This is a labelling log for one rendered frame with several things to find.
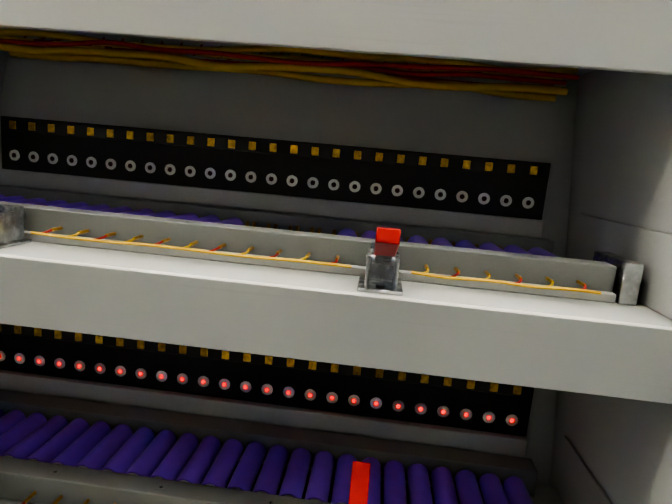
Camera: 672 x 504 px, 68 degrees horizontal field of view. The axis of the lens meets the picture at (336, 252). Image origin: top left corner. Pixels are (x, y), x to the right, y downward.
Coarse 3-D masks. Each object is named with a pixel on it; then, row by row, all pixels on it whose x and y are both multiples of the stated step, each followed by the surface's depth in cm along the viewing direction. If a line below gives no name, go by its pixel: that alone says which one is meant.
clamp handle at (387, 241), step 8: (376, 232) 24; (384, 232) 24; (392, 232) 24; (400, 232) 24; (376, 240) 24; (384, 240) 24; (392, 240) 24; (376, 248) 26; (384, 248) 25; (392, 248) 25; (376, 256) 29; (384, 256) 29; (392, 256) 27
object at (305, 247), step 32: (32, 224) 37; (64, 224) 36; (96, 224) 36; (128, 224) 36; (160, 224) 36; (192, 224) 35; (224, 224) 37; (256, 256) 34; (288, 256) 35; (320, 256) 35; (352, 256) 35; (416, 256) 34; (448, 256) 34; (480, 256) 34; (512, 256) 34; (544, 256) 35; (544, 288) 32; (576, 288) 32; (608, 288) 34
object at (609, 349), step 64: (128, 192) 49; (192, 192) 49; (0, 256) 31; (64, 256) 32; (128, 256) 34; (576, 256) 45; (640, 256) 34; (0, 320) 32; (64, 320) 31; (128, 320) 31; (192, 320) 31; (256, 320) 30; (320, 320) 30; (384, 320) 30; (448, 320) 29; (512, 320) 29; (576, 320) 28; (640, 320) 29; (512, 384) 29; (576, 384) 29; (640, 384) 29
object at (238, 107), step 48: (48, 96) 54; (96, 96) 53; (144, 96) 53; (192, 96) 53; (240, 96) 52; (288, 96) 52; (336, 96) 51; (384, 96) 51; (432, 96) 51; (480, 96) 50; (576, 96) 50; (0, 144) 53; (336, 144) 51; (384, 144) 51; (432, 144) 50; (480, 144) 50; (528, 144) 50; (336, 432) 48; (528, 432) 47
